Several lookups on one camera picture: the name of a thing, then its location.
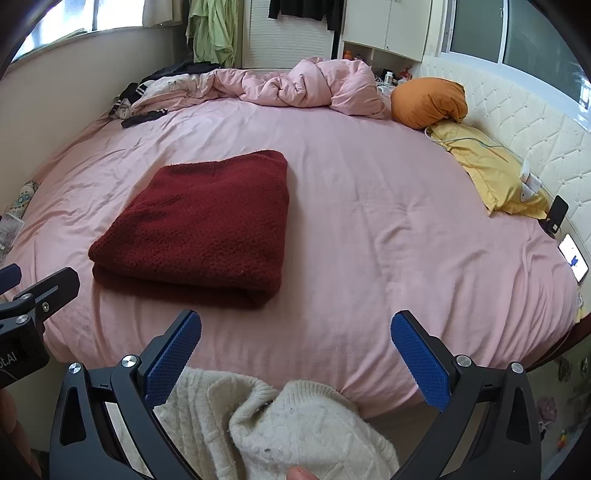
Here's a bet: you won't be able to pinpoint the patterned cloth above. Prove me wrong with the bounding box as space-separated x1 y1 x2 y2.
0 180 40 222

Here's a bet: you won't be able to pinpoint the bed with pink sheet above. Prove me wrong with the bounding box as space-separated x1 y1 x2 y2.
0 90 583 418

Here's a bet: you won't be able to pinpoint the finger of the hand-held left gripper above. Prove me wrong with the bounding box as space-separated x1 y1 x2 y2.
0 263 22 294
0 267 81 326

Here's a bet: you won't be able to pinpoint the person's left hand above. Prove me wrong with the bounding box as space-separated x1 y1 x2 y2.
0 390 35 476

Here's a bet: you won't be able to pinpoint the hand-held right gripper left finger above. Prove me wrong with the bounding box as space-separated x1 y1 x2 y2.
48 310 202 480

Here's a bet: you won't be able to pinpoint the orange pillow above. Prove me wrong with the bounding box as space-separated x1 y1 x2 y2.
390 77 469 130

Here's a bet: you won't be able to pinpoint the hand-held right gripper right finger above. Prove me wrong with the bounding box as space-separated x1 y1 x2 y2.
390 310 543 480

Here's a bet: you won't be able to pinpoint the dark red knit cardigan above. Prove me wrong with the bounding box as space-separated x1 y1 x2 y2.
88 150 290 310

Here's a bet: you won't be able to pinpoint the bright window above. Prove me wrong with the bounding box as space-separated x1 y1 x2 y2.
9 0 148 63

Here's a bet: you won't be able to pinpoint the white tufted headboard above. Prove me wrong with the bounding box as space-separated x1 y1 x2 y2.
418 55 591 278

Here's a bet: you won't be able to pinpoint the pink duvet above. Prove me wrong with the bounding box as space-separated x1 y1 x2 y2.
131 56 393 121

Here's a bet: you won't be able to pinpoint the black and white clothing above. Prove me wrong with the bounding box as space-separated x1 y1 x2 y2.
108 83 169 128

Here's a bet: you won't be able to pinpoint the green hanging clothes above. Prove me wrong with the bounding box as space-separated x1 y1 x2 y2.
185 0 238 68

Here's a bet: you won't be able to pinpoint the white louvered wardrobe door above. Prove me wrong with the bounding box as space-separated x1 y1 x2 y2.
238 0 342 70

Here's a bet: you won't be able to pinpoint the cream wall cabinet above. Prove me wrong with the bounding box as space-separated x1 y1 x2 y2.
339 0 435 63

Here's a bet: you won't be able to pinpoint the black hanging garment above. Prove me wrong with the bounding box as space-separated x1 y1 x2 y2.
268 0 346 32

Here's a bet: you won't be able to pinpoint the sliding window with frosted glass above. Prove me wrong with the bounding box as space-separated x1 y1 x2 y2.
441 0 591 109

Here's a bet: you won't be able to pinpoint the yellow pillow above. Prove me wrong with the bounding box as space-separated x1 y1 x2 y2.
427 121 552 220

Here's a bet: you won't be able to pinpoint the tablet with lit screen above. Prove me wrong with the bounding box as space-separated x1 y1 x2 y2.
558 233 591 283

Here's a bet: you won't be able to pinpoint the person's white knit sweater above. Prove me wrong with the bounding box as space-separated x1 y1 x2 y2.
152 368 400 480

